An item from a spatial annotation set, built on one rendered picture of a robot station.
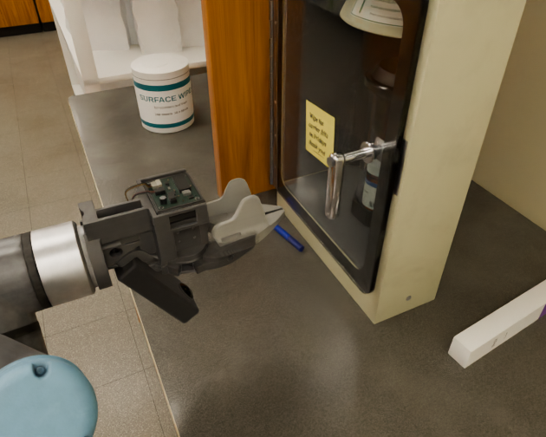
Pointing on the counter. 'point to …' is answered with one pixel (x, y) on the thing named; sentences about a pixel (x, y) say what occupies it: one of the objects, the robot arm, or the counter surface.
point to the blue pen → (289, 238)
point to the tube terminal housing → (435, 150)
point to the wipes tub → (163, 92)
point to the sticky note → (319, 133)
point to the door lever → (336, 165)
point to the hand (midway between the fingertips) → (273, 218)
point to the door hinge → (270, 97)
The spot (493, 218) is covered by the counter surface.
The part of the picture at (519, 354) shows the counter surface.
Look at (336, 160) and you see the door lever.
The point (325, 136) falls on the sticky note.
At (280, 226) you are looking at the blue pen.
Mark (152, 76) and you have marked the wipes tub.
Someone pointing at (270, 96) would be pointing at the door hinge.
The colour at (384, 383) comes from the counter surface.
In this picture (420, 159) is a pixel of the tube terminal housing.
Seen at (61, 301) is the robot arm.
